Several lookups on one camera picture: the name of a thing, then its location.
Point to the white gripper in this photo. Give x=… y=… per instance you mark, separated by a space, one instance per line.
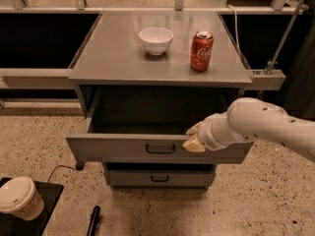
x=208 y=136

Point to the grey top drawer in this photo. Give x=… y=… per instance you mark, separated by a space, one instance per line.
x=143 y=148

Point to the grey drawer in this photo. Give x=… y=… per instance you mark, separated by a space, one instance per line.
x=143 y=148
x=159 y=175

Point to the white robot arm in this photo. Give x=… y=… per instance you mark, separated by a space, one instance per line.
x=248 y=120

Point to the grey metal drawer cabinet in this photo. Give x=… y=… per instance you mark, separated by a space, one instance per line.
x=154 y=109

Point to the grey bottom drawer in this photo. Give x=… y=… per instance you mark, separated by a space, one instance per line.
x=159 y=175

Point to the red cola can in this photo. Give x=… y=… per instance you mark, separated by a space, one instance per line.
x=201 y=50

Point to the white ceramic bowl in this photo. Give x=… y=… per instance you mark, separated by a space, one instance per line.
x=156 y=40

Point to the black pen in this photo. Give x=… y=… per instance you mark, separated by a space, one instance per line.
x=93 y=221

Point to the black tray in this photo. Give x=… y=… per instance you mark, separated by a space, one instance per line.
x=11 y=225

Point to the white lidded paper cup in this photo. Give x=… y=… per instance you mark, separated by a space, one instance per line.
x=20 y=197

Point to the metal rail frame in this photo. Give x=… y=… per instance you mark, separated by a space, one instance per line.
x=39 y=77

